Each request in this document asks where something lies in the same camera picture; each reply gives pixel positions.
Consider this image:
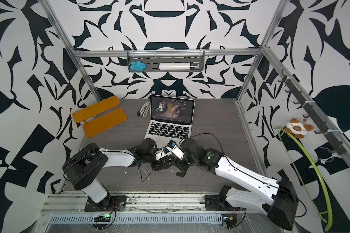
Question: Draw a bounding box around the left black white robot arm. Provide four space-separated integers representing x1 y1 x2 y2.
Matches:
62 138 178 207

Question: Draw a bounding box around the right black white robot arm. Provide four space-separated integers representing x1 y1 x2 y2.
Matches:
167 138 299 231

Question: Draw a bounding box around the silver laptop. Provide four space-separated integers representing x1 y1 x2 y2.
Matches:
145 95 195 148

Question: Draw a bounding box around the black silver stapler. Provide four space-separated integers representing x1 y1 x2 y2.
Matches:
137 101 150 118

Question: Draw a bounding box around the right small electronics board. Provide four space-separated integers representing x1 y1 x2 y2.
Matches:
222 216 237 230

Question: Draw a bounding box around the small electronics board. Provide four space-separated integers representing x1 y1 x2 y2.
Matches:
222 216 237 230
93 214 112 223

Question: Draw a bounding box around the orange two-tier stand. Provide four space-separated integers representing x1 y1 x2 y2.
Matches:
72 96 128 138

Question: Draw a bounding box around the left small electronics board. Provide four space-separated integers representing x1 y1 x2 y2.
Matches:
93 214 112 223

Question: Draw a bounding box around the white roll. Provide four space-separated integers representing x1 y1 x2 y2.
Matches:
158 63 191 70

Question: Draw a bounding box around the teal scrubber ball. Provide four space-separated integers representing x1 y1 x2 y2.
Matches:
129 61 146 72

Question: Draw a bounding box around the brown white plush toy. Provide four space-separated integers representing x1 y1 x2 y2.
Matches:
284 118 314 138

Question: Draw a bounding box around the green hoop tube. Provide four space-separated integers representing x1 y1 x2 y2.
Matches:
275 127 333 232

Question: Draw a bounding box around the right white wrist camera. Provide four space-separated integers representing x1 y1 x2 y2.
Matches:
166 140 184 160

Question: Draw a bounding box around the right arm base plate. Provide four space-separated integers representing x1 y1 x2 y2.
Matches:
204 195 242 211

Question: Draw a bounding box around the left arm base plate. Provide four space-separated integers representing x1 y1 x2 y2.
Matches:
84 195 127 212

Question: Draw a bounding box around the grey wall tray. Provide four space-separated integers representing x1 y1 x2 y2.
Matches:
127 50 205 73

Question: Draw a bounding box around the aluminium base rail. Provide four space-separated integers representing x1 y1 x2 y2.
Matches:
40 192 289 215

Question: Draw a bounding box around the grey hook rail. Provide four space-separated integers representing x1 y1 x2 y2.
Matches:
279 70 347 155

